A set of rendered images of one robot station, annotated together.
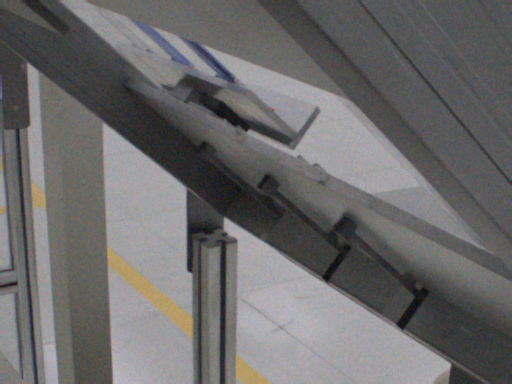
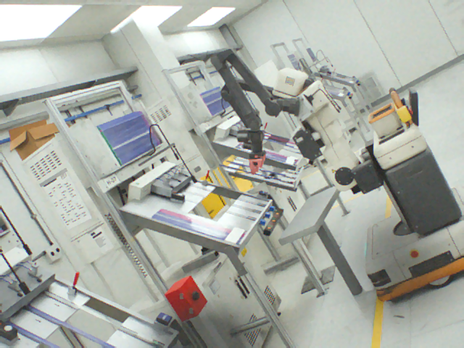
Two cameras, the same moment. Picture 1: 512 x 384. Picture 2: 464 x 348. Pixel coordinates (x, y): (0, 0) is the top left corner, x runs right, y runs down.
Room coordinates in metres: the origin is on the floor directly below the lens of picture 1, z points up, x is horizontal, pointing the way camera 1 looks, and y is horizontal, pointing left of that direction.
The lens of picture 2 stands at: (-0.56, -2.59, 1.31)
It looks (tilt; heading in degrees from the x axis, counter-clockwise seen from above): 6 degrees down; 62
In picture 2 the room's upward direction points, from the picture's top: 31 degrees counter-clockwise
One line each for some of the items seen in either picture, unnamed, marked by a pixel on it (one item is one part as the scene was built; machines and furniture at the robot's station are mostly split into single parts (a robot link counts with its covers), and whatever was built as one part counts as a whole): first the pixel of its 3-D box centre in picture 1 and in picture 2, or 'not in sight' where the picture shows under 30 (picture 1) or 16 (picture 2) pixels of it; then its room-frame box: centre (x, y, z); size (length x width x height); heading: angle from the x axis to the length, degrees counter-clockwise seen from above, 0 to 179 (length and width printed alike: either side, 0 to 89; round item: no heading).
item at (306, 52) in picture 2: not in sight; (318, 87); (5.49, 4.27, 0.95); 1.36 x 0.82 x 1.90; 127
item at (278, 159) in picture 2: not in sight; (264, 185); (1.62, 1.12, 0.65); 1.01 x 0.73 x 1.29; 127
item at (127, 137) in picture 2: not in sight; (124, 139); (0.46, 0.32, 1.52); 0.51 x 0.13 x 0.27; 37
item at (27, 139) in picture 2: not in sight; (58, 125); (0.19, 0.50, 1.82); 0.68 x 0.30 x 0.20; 37
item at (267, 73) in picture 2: not in sight; (302, 101); (4.32, 3.41, 0.95); 1.36 x 0.82 x 1.90; 127
